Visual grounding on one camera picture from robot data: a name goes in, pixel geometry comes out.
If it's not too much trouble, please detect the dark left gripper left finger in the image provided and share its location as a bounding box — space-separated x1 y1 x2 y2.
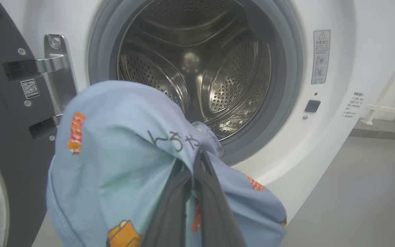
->
141 158 193 247

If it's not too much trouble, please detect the blue printed garment with writing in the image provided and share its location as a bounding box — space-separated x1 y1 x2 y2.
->
46 80 287 247

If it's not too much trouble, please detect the white metal rack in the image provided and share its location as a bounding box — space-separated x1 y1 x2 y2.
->
360 24 395 126

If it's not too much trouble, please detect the white front-load washing machine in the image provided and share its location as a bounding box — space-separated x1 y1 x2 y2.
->
0 0 395 247

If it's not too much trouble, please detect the black door lock socket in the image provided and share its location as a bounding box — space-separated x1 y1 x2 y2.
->
304 99 321 113

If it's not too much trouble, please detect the grey warning sticker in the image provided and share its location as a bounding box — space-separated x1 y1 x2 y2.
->
311 30 331 85

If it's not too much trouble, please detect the grey washing machine door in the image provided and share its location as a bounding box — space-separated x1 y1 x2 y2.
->
0 0 78 247

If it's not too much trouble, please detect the small printed text label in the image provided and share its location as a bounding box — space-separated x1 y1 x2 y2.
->
343 91 366 119

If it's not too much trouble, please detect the chrome door hinge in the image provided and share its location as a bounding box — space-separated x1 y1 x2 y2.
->
35 34 79 115

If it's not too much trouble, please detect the QR code sticker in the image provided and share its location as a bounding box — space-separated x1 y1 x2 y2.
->
21 79 40 99

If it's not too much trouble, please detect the stainless steel washing machine drum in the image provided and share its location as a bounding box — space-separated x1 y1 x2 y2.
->
117 0 273 141

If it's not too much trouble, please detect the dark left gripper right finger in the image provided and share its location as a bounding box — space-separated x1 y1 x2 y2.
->
193 148 247 247

